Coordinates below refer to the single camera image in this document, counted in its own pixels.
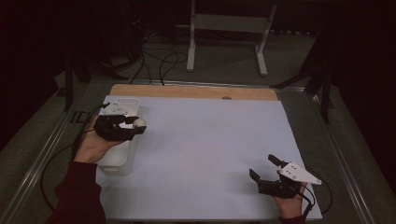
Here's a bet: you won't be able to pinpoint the black rectangular floor frame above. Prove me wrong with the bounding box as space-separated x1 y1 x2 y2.
70 110 92 124

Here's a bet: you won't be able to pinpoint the person's left hand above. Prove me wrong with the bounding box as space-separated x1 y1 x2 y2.
73 116 125 164

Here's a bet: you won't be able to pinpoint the black stand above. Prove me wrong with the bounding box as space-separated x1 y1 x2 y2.
64 52 129 112
270 31 335 125

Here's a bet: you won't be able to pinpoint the white plastic bin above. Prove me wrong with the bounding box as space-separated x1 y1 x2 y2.
96 97 141 176

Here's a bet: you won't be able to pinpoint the metal floor rail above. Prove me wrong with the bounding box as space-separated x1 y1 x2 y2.
0 81 94 224
311 91 376 224

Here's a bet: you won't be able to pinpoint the person's right hand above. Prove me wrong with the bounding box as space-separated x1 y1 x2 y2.
274 183 307 219

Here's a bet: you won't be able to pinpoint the hand-held gripper cable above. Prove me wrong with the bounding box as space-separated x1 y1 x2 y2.
39 102 110 213
293 169 333 218

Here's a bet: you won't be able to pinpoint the white metal stand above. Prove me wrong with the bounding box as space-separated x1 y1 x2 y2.
176 0 278 77

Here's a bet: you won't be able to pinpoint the black floor cables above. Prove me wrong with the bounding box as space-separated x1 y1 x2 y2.
129 18 190 87

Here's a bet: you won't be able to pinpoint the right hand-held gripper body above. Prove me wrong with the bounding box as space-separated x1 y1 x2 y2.
257 161 323 200

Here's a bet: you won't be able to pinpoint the pale blue table mat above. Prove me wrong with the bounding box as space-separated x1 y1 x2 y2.
94 94 323 222

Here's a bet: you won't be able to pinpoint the left hand-held gripper cable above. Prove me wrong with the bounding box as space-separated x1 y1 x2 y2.
39 102 110 213

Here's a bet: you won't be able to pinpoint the right hand-held gripper cable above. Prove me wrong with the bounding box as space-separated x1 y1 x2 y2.
293 169 333 218

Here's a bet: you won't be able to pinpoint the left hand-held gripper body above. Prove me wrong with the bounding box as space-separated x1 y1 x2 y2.
92 99 138 143

